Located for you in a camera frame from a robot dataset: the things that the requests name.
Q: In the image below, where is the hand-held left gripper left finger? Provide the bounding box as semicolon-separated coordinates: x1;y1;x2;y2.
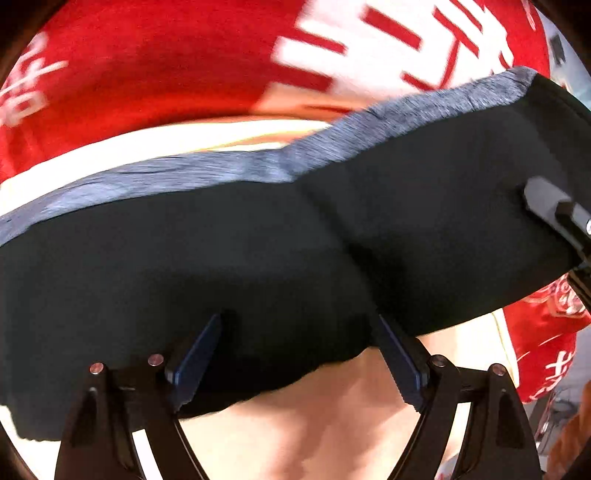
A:
54;314;225;480

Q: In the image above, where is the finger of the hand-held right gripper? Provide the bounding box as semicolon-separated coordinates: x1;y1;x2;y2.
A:
567;267;591;319
523;177;591;260

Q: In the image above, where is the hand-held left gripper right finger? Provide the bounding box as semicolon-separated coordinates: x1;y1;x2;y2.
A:
369;314;542;480

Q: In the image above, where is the black pants blue floral stripe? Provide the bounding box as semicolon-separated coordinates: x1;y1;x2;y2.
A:
0;66;591;442

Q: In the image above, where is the red printed blanket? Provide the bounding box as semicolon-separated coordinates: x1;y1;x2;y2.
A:
0;0;591;404

